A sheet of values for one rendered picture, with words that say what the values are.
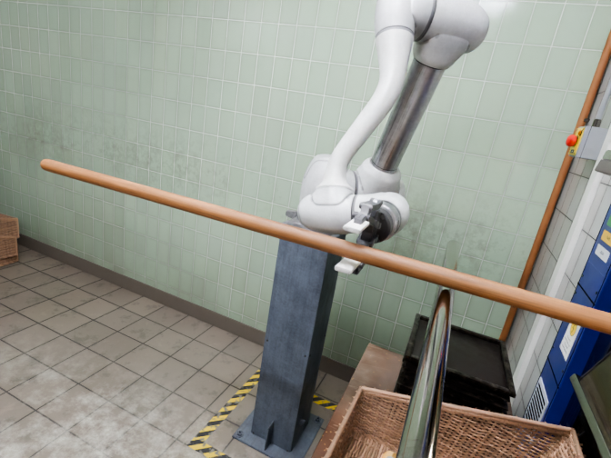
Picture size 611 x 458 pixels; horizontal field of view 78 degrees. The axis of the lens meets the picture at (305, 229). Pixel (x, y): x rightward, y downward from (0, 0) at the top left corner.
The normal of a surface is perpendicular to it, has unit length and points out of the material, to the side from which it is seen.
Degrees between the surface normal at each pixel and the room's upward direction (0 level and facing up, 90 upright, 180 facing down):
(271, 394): 90
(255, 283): 90
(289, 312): 90
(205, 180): 90
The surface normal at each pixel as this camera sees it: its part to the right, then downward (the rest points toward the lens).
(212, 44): -0.40, 0.22
